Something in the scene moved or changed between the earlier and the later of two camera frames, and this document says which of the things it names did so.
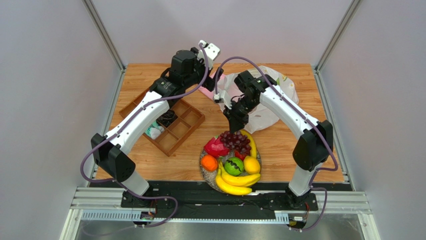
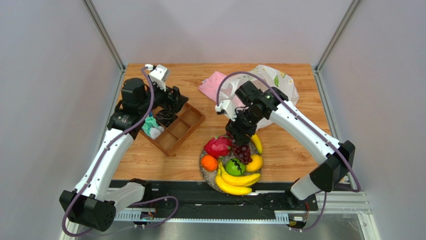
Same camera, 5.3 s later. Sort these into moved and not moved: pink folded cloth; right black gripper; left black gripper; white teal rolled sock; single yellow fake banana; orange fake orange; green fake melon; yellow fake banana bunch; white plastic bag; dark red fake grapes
Moved: right black gripper; dark red fake grapes; left black gripper; single yellow fake banana
Not moved: yellow fake banana bunch; white teal rolled sock; pink folded cloth; green fake melon; orange fake orange; white plastic bag
